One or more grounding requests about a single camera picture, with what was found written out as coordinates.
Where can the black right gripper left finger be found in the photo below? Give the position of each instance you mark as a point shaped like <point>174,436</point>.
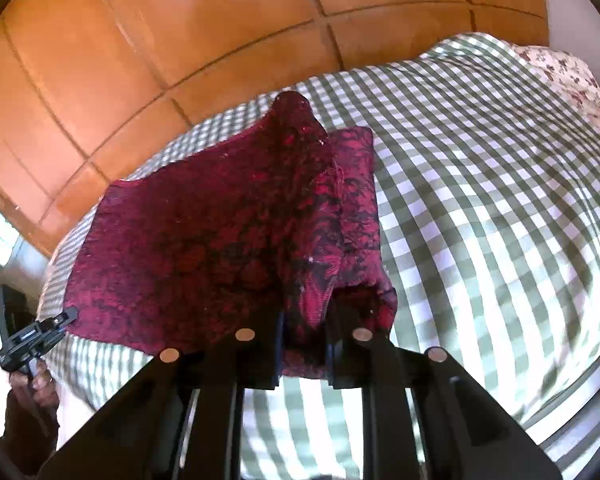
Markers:
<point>178,420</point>

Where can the person's left hand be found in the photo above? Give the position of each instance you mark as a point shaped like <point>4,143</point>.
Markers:
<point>36,392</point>

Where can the maroon floral patterned garment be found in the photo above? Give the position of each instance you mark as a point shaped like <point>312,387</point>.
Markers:
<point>278,222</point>

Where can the orange wooden wardrobe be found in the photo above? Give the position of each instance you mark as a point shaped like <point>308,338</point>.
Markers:
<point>89,89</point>

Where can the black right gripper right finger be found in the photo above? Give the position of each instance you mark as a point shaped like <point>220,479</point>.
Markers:
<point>424,416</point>

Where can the floral patterned pillow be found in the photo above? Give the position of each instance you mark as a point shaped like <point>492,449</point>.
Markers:
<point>568,75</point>

